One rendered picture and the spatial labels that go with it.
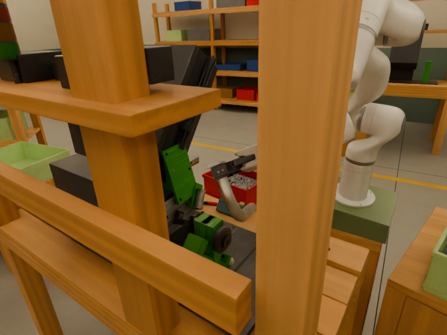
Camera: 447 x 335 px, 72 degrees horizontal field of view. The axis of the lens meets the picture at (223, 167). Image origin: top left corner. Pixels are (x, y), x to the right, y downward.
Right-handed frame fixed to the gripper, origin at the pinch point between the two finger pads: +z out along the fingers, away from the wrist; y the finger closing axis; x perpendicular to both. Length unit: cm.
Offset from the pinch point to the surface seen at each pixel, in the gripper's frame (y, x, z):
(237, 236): -47, 20, 16
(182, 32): -521, -391, 119
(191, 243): -4.6, 14.3, 16.0
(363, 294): -77, 63, -21
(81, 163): -16, -24, 52
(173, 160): -28.3, -14.7, 23.4
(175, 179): -29.0, -8.2, 25.5
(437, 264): -47, 49, -47
